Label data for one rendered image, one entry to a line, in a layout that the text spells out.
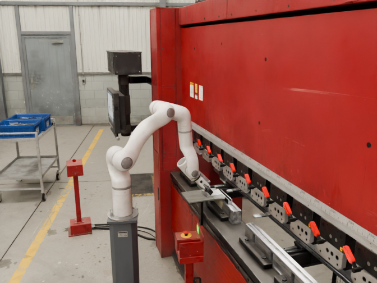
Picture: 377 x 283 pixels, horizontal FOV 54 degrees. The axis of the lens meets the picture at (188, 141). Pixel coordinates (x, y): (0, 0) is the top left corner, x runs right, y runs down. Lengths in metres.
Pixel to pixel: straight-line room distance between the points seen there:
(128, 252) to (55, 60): 7.54
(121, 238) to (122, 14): 7.44
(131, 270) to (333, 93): 1.62
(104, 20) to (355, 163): 8.32
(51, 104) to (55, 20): 1.96
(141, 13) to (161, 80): 6.16
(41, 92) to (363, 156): 8.82
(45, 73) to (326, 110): 8.53
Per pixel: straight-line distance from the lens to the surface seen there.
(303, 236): 1.79
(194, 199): 2.56
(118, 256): 2.43
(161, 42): 3.21
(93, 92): 9.48
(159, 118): 2.20
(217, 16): 2.46
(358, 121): 1.42
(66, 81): 9.53
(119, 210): 2.31
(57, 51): 9.52
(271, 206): 1.98
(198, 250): 2.47
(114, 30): 9.31
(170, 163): 3.40
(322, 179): 1.61
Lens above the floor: 2.04
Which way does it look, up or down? 15 degrees down
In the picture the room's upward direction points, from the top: straight up
